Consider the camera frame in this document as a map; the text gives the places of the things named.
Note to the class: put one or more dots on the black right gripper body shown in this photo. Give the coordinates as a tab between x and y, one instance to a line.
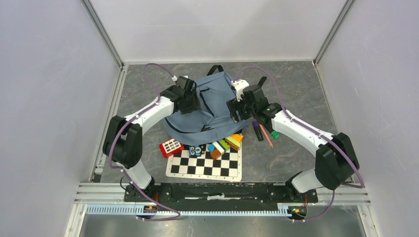
245	111

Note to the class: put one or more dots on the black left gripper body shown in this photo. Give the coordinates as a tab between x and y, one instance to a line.
192	103

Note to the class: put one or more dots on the purple highlighter marker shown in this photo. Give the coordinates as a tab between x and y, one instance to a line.
257	130

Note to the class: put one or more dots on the blue grey backpack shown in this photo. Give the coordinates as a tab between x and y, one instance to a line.
213	120

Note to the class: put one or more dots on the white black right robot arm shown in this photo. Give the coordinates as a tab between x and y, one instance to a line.
335	159

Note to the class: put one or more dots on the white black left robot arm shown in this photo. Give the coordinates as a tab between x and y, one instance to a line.
124	136

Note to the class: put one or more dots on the multicolour toy brick stack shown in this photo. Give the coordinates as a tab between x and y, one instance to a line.
229	144

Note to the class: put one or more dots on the red toy block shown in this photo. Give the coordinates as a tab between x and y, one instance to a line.
170	147

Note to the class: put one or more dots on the blue owl toy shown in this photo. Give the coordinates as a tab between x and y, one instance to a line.
197	151

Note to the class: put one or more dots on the black white chess mat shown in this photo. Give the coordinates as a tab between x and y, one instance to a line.
226	168

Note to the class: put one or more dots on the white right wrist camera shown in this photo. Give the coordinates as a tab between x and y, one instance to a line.
239	87

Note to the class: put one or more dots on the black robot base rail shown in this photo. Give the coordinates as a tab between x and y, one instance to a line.
171	201

